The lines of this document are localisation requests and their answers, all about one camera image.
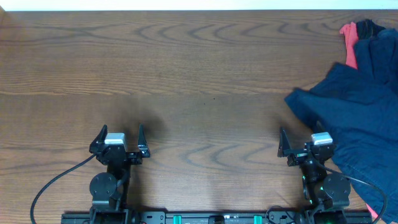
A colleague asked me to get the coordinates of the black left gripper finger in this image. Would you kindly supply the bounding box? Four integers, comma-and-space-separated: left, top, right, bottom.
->
137, 124, 147, 152
93, 124, 108, 146

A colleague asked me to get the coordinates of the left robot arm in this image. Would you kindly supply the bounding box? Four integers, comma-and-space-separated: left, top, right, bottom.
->
89, 124, 150, 223

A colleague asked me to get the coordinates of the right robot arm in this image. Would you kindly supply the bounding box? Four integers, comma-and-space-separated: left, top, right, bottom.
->
277, 128, 351, 223

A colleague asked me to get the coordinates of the navy blue clothes pile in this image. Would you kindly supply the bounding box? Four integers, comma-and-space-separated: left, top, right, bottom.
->
285, 29, 397, 223

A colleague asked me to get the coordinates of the red garment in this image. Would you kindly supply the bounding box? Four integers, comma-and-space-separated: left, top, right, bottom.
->
339, 22, 359, 69

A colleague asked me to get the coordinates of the black garment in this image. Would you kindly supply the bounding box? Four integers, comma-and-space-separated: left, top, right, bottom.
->
356, 19, 386, 40

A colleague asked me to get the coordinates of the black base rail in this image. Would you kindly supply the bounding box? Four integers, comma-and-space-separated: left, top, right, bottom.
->
61, 210, 373, 224

